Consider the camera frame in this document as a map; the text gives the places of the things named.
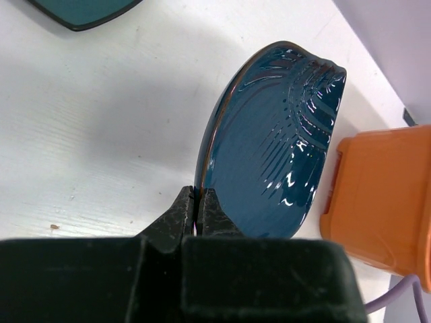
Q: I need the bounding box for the teal square plate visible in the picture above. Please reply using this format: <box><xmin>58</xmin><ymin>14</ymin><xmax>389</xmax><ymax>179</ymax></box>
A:
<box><xmin>28</xmin><ymin>0</ymin><xmax>142</xmax><ymax>32</ymax></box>

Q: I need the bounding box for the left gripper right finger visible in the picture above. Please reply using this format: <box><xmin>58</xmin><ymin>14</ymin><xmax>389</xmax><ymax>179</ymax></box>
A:
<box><xmin>180</xmin><ymin>189</ymin><xmax>367</xmax><ymax>322</ymax></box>

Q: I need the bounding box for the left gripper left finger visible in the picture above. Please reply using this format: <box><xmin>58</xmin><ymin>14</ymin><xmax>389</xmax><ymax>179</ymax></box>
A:
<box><xmin>1</xmin><ymin>186</ymin><xmax>194</xmax><ymax>322</ymax></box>

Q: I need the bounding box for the orange plastic bin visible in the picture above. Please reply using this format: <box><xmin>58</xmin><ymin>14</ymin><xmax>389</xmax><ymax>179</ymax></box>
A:
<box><xmin>320</xmin><ymin>125</ymin><xmax>430</xmax><ymax>292</ymax></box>

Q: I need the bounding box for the dark blue shell plate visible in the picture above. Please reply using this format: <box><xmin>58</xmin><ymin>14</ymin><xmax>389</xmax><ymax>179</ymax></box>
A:
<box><xmin>194</xmin><ymin>41</ymin><xmax>347</xmax><ymax>238</ymax></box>

